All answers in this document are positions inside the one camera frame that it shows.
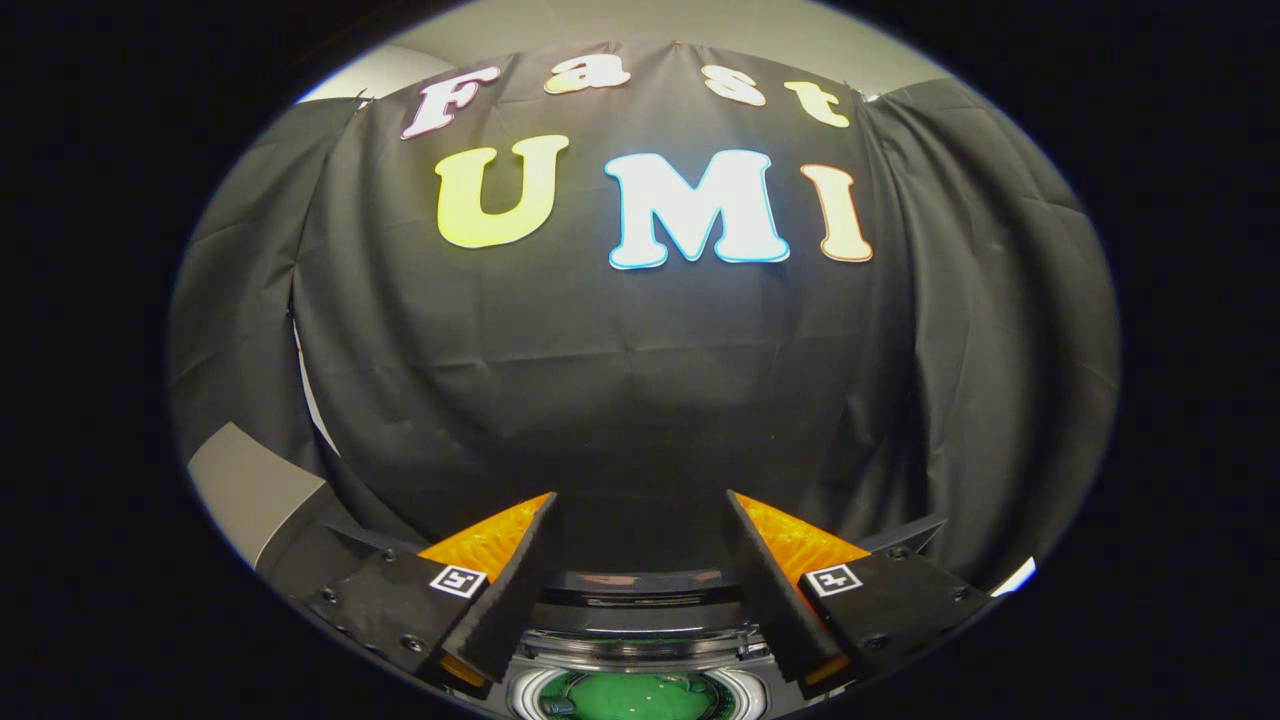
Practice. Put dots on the grey cabinet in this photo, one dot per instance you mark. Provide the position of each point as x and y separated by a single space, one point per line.
250 490

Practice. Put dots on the black backdrop cloth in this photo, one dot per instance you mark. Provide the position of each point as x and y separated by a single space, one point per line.
620 380

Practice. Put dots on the green polo shirt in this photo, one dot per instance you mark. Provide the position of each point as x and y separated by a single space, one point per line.
640 698

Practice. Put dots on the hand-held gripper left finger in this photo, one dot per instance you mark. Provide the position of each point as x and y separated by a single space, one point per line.
505 590

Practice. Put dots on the grey washing machine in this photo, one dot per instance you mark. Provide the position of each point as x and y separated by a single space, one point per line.
640 648

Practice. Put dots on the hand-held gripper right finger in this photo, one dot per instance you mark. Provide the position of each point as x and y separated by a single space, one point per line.
770 590

